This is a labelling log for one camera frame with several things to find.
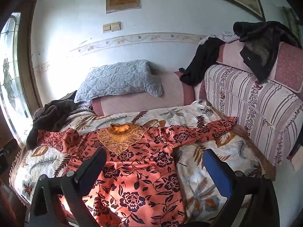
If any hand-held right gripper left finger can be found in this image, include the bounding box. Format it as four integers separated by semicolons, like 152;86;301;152
28;147;107;227

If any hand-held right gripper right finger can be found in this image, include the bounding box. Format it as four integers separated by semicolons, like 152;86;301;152
202;148;282;227

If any orange floral garment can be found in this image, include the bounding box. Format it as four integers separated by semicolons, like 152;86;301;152
37;116;238;227

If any leaf print blanket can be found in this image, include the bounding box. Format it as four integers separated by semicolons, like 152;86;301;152
9;99;276;227

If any dark brown fleece cloth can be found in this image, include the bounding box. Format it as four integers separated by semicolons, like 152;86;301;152
26;99;82;150

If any striped floral sofa cushion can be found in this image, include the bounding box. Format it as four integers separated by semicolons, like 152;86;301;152
204;64;303;167

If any pink pillow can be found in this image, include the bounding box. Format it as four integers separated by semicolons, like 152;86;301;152
91;70;201;117

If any grey quilted pillow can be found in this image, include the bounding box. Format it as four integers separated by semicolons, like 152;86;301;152
74;60;164;103

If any black garment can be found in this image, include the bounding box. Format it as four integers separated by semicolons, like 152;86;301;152
179;37;226;86

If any patterned glass window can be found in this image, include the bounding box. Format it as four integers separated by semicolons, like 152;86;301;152
0;12;34;145

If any pink sofa backrest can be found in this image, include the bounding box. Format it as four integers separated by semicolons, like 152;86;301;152
215;40;303;93

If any lavender cloth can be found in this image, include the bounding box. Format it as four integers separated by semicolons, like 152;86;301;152
198;31;241;45

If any black jacket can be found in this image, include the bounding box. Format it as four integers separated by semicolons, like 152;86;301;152
233;21;299;82

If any wall light switch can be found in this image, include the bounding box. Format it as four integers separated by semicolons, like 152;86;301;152
102;22;121;33

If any wall plaque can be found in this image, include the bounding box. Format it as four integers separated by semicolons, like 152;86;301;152
105;0;141;14

